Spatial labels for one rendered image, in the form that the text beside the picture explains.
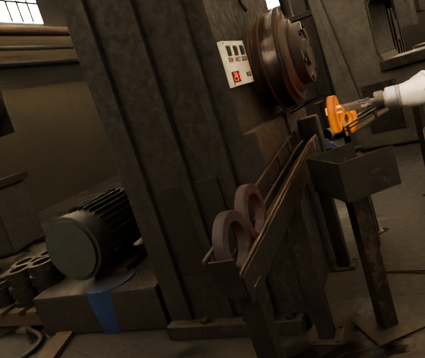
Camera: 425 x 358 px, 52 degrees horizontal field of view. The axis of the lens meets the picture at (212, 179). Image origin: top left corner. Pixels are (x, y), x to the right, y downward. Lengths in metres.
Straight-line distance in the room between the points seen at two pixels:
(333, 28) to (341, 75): 0.49
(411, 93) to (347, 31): 3.03
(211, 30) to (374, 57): 3.18
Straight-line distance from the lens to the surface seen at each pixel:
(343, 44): 4.85
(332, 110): 1.85
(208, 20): 1.75
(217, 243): 1.10
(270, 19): 2.00
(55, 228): 2.54
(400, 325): 1.90
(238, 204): 1.27
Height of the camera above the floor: 1.05
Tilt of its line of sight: 10 degrees down
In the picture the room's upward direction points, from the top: 18 degrees counter-clockwise
